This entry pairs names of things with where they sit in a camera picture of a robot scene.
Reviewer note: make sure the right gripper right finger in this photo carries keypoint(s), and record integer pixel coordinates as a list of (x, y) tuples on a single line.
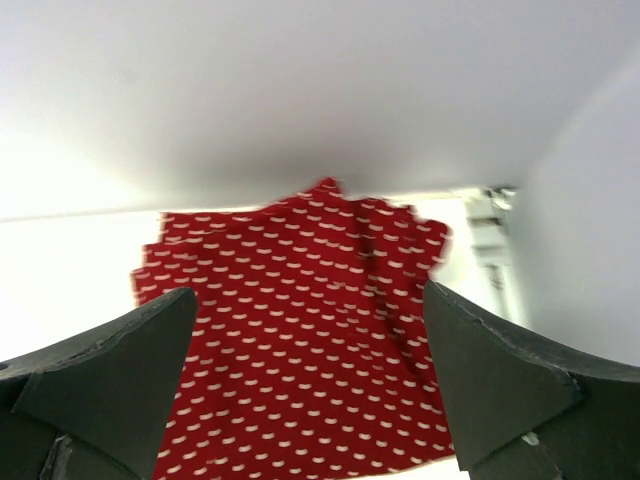
[(522, 406)]

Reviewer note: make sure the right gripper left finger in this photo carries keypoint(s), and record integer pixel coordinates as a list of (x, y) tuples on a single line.
[(95, 405)]

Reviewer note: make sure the red polka dot skirt pile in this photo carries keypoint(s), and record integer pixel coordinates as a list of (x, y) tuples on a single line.
[(309, 357)]

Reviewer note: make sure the aluminium rail frame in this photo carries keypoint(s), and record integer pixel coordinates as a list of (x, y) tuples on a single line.
[(487, 212)]

